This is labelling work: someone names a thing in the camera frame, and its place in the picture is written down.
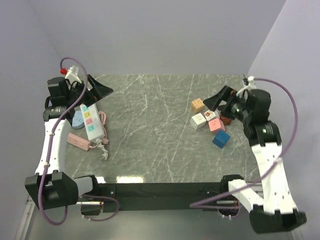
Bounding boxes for plain white cube adapter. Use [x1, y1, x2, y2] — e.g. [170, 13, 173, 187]
[190, 112, 207, 130]

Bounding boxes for blue cube plug adapter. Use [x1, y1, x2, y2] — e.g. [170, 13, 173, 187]
[212, 130, 230, 149]

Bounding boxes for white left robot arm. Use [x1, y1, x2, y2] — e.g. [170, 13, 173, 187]
[24, 75, 113, 210]

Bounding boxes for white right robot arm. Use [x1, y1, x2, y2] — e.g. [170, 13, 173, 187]
[203, 86, 307, 234]

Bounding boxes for brown cube plug adapter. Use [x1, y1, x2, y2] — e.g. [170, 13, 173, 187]
[220, 114, 233, 126]

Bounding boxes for white power strip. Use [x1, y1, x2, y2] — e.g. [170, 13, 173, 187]
[80, 103, 105, 142]

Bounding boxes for pink cube plug adapter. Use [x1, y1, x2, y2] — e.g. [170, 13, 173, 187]
[208, 118, 226, 133]

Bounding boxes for white power strip cable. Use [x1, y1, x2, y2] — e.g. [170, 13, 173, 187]
[93, 137, 110, 161]

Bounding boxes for aluminium front rail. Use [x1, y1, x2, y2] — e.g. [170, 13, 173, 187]
[14, 181, 300, 240]

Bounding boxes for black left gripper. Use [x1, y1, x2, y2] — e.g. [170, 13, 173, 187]
[66, 74, 113, 108]

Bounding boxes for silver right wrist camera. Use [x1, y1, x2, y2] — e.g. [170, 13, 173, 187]
[236, 76, 257, 98]

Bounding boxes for white patterned cube adapter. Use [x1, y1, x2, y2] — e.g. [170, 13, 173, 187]
[204, 110, 220, 122]

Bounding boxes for tan cube plug adapter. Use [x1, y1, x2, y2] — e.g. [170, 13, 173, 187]
[190, 98, 205, 114]

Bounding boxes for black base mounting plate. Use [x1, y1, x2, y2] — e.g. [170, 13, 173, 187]
[92, 180, 228, 211]

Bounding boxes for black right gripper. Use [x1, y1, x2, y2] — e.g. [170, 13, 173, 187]
[202, 85, 252, 124]

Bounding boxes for light blue round socket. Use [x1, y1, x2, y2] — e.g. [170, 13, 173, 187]
[71, 110, 85, 130]

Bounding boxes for pink power strip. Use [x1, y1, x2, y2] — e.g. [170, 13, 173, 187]
[67, 133, 91, 151]

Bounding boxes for pink power strip cable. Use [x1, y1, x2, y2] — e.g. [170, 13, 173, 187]
[89, 111, 110, 149]

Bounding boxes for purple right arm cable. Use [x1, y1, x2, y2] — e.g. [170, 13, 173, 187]
[189, 77, 299, 219]

